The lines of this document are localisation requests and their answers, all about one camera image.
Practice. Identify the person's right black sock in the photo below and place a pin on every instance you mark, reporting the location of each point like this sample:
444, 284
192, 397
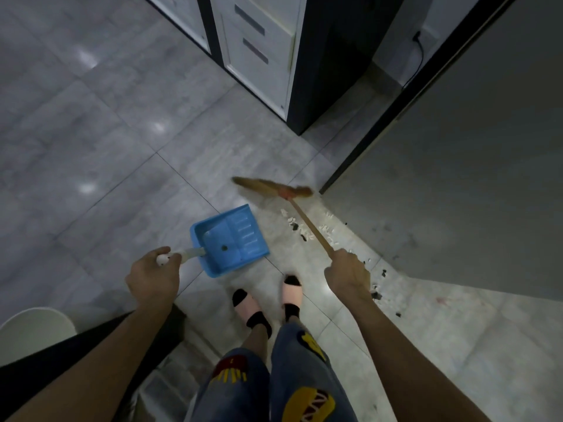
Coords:
291, 312

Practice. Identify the pile of swept debris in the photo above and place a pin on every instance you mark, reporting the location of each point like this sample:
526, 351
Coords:
290, 223

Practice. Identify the person's pink slipper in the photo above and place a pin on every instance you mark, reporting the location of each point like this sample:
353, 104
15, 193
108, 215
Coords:
246, 309
292, 294

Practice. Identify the person's right forearm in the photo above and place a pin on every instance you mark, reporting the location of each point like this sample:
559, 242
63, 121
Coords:
409, 369

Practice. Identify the patched blue jeans shorts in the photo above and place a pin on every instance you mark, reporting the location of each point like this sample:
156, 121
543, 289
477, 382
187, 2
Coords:
299, 377

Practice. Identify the person's left pink slipper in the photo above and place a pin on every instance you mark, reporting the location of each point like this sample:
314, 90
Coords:
246, 309

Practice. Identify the person's black sock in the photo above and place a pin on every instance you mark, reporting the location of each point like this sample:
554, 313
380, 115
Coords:
291, 312
259, 320

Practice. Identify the person's left hand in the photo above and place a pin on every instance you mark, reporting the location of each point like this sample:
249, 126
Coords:
151, 276

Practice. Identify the person's right hand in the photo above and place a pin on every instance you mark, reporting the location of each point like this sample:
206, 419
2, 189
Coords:
347, 274

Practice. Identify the white cabinet black countertop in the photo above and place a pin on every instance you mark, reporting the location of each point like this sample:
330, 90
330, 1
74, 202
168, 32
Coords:
259, 48

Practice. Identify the person's right pink slipper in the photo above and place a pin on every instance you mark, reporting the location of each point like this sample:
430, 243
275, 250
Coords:
292, 294

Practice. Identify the person's left black sock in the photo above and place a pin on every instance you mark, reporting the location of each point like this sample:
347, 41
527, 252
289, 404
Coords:
259, 320

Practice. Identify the person's left forearm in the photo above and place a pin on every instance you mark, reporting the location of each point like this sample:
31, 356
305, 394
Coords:
88, 373

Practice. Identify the grey refrigerator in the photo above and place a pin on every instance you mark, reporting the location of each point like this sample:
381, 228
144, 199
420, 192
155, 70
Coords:
462, 171

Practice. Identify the person's left leg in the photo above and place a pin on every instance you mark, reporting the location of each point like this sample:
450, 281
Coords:
257, 342

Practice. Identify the blue plastic dustpan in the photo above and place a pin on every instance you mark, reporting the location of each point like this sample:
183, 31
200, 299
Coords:
237, 235

